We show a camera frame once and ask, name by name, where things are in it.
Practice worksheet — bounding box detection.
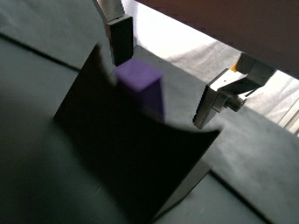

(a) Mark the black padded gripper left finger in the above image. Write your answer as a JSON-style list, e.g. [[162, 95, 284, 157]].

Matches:
[[92, 0, 134, 66]]

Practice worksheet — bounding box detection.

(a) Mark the silver bolted gripper right finger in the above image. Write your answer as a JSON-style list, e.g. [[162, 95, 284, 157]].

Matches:
[[192, 53, 276, 130]]

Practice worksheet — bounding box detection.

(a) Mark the purple rectangular block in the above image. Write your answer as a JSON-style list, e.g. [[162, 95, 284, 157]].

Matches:
[[116, 59, 164, 121]]

